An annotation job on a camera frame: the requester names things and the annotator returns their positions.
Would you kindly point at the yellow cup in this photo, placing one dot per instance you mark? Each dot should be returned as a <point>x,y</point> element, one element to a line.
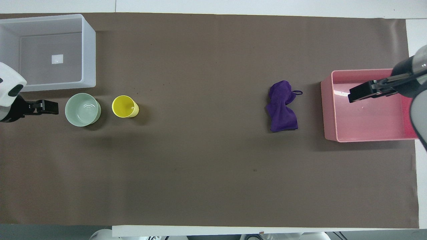
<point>124,106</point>

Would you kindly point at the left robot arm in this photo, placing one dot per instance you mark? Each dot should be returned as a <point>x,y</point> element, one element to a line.
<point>8,81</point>

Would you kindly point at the pink plastic box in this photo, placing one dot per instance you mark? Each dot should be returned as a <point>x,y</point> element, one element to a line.
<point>367,120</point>

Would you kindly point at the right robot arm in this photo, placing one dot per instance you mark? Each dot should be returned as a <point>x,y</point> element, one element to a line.
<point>419,113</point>

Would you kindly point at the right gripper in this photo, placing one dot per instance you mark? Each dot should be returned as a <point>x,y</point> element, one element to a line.
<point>415,87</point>

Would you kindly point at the translucent white plastic box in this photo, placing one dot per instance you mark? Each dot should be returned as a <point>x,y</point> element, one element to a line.
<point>87,56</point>

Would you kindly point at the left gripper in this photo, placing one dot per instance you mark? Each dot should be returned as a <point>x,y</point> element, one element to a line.
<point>15,108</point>

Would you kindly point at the purple cloth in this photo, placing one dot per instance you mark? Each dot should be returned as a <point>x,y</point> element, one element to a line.
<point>282,110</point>

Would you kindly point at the pale green bowl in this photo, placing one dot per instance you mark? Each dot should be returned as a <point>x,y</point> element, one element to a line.
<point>82,110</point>

